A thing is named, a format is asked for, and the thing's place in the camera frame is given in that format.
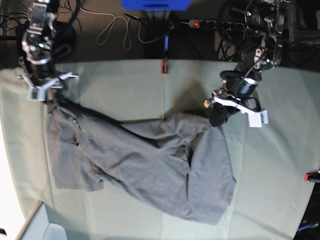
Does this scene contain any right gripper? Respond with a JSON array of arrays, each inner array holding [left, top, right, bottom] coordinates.
[[17, 71, 79, 91]]

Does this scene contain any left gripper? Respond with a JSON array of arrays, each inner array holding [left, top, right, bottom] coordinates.
[[203, 88, 260, 127]]

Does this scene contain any grey t-shirt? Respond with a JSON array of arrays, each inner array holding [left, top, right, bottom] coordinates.
[[47, 101, 236, 225]]

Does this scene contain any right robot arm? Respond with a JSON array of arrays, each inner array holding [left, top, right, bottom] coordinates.
[[21, 0, 81, 92]]

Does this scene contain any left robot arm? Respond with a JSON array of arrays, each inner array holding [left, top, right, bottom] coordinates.
[[203, 0, 286, 128]]

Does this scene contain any red black clamp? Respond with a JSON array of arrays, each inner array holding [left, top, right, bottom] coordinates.
[[161, 60, 169, 75]]

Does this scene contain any white power strip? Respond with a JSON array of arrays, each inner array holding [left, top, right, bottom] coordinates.
[[188, 19, 245, 32]]

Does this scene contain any red clamp right edge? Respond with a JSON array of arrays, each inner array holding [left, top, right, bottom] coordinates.
[[304, 171, 320, 184]]

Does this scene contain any blue plastic crate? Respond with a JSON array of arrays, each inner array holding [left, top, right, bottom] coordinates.
[[121, 0, 191, 11]]

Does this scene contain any white plastic bin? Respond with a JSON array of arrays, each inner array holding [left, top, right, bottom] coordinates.
[[15, 201, 68, 240]]

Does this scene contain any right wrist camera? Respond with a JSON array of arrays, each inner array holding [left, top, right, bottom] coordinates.
[[27, 87, 47, 102]]

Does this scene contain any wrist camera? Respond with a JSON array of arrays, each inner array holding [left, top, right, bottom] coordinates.
[[248, 109, 269, 128], [27, 87, 47, 102]]

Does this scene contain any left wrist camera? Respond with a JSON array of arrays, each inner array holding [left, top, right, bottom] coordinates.
[[248, 109, 269, 128]]

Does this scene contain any white cable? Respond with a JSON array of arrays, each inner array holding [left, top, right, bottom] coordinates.
[[77, 0, 176, 51]]

